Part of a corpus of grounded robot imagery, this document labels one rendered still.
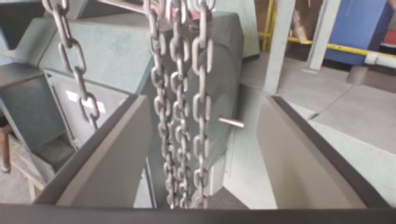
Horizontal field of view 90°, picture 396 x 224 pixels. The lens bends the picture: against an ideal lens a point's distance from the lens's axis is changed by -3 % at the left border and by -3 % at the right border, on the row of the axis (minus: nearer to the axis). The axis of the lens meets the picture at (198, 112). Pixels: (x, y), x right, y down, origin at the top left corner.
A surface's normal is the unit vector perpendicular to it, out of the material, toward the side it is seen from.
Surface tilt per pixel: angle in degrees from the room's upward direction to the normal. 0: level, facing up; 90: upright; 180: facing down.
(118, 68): 45
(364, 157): 90
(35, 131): 90
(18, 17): 90
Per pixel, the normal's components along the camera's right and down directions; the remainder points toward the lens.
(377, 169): -0.76, 0.34
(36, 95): 0.87, 0.25
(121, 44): -0.35, -0.29
